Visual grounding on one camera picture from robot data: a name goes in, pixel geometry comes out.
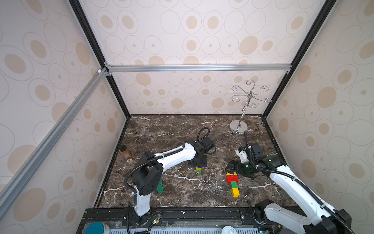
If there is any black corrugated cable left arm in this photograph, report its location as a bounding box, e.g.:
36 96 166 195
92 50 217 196
124 127 217 195

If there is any green long lego brick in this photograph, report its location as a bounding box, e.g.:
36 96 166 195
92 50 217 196
157 181 164 194

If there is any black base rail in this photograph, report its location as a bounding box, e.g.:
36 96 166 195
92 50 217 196
76 206 329 234

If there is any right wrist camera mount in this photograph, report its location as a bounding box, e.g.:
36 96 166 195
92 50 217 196
235 147 249 164

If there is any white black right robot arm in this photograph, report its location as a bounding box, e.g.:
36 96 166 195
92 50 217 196
225 151 353 234

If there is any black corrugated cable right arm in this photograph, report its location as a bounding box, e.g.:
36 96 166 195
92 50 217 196
243 131 355 234

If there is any aluminium horizontal back rail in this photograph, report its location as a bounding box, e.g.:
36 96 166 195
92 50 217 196
98 63 292 74

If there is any yellow square lego brick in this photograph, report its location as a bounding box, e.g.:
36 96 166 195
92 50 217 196
231 188 240 198

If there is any red long lego brick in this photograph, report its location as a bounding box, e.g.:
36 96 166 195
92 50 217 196
226 175 239 184

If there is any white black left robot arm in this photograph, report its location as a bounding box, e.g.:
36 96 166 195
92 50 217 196
124 136 215 217

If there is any brown cup at left wall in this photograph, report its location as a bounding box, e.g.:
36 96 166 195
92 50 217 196
119 145 132 160

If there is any teal round cap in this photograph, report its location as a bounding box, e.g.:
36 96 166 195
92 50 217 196
83 222 111 234

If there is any black vertical frame post left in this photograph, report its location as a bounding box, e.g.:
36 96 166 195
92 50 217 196
68 0 131 118

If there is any black vertical frame post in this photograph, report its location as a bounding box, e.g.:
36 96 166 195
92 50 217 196
68 0 131 118
263 0 338 119

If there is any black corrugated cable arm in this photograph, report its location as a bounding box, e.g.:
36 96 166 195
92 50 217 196
124 127 217 195
243 131 355 234

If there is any aluminium left diagonal rail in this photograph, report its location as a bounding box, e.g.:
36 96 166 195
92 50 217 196
1 67 109 218

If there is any chrome jewelry stand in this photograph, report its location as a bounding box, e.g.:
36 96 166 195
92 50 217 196
229 79 272 135

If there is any black vertical frame post right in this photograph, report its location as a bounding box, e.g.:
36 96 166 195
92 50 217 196
263 0 338 119

